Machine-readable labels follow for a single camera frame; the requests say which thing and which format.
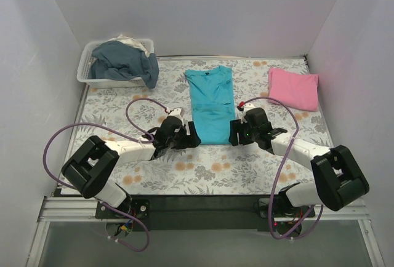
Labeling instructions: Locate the teal t shirt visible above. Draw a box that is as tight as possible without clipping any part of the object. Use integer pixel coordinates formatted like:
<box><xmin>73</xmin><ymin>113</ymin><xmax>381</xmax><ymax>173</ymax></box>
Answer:
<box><xmin>185</xmin><ymin>65</ymin><xmax>236</xmax><ymax>145</ymax></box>

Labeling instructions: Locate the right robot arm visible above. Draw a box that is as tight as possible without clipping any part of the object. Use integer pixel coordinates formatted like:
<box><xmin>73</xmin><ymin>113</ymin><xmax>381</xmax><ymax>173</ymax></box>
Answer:
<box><xmin>229</xmin><ymin>103</ymin><xmax>370</xmax><ymax>217</ymax></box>

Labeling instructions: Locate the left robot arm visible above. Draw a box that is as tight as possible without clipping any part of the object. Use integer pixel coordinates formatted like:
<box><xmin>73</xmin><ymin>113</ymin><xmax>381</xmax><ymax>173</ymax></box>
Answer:
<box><xmin>62</xmin><ymin>116</ymin><xmax>201</xmax><ymax>218</ymax></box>

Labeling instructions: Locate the folded pink t shirt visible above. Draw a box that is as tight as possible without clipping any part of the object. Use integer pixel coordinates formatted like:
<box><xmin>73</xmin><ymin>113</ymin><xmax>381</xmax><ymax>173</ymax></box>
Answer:
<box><xmin>268</xmin><ymin>68</ymin><xmax>319</xmax><ymax>111</ymax></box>

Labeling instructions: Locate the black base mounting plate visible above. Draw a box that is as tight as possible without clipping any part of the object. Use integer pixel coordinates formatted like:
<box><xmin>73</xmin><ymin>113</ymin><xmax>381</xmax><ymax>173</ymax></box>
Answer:
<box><xmin>95</xmin><ymin>194</ymin><xmax>316</xmax><ymax>233</ymax></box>

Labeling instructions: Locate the grey-blue t shirt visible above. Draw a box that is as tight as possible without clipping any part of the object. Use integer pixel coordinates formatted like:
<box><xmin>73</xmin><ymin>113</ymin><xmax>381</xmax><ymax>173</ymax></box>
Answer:
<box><xmin>88</xmin><ymin>41</ymin><xmax>159</xmax><ymax>89</ymax></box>

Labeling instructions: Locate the cream t shirt in basket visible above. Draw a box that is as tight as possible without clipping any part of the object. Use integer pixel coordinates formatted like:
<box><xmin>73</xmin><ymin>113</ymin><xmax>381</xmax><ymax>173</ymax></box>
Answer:
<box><xmin>106</xmin><ymin>34</ymin><xmax>156</xmax><ymax>58</ymax></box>

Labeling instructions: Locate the white plastic laundry basket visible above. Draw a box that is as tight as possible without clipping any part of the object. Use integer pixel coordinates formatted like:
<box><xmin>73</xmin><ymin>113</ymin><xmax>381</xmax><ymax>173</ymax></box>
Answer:
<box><xmin>76</xmin><ymin>40</ymin><xmax>145</xmax><ymax>89</ymax></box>

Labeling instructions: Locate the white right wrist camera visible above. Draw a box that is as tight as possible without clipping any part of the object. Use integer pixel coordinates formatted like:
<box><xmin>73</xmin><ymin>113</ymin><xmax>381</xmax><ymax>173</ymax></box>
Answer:
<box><xmin>237</xmin><ymin>102</ymin><xmax>255</xmax><ymax>124</ymax></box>

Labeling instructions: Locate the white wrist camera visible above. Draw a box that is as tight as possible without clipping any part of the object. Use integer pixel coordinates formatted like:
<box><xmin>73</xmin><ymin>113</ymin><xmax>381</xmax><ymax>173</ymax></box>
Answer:
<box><xmin>168</xmin><ymin>107</ymin><xmax>184</xmax><ymax>121</ymax></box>
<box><xmin>237</xmin><ymin>102</ymin><xmax>255</xmax><ymax>124</ymax></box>

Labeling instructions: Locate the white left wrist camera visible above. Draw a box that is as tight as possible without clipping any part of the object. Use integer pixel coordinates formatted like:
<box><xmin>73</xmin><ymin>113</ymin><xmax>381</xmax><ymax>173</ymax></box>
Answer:
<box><xmin>168</xmin><ymin>107</ymin><xmax>184</xmax><ymax>121</ymax></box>

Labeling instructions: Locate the aluminium frame rail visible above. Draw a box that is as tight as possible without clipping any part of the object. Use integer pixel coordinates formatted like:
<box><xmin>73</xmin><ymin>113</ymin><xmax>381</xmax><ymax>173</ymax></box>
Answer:
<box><xmin>27</xmin><ymin>195</ymin><xmax>385</xmax><ymax>266</ymax></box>

